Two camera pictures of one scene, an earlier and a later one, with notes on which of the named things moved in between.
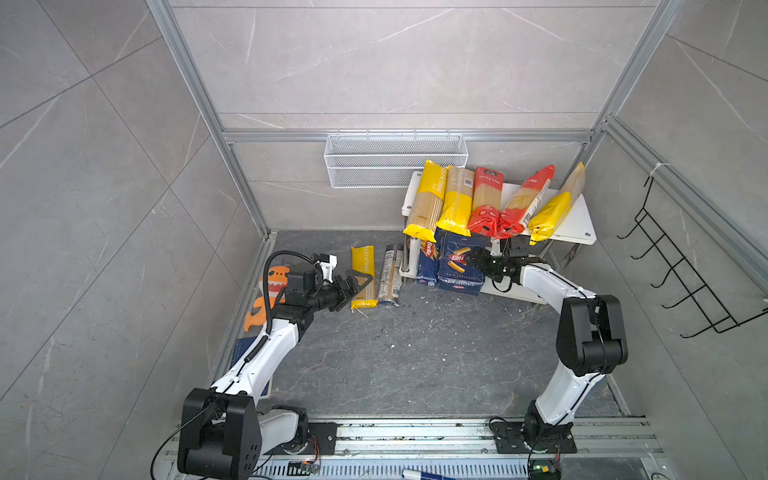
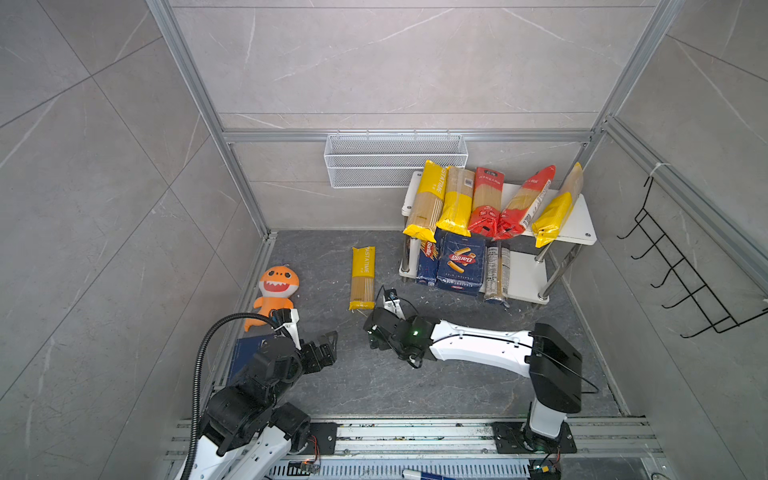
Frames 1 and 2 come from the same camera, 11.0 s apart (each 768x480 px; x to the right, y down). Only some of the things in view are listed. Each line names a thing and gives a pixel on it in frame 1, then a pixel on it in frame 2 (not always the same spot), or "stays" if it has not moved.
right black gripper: [481, 264] → [377, 344]
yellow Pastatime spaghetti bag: [427, 212] stays
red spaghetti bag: [518, 206] stays
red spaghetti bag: [486, 202] stays
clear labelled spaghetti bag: [391, 278] → [497, 267]
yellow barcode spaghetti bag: [457, 204] stays
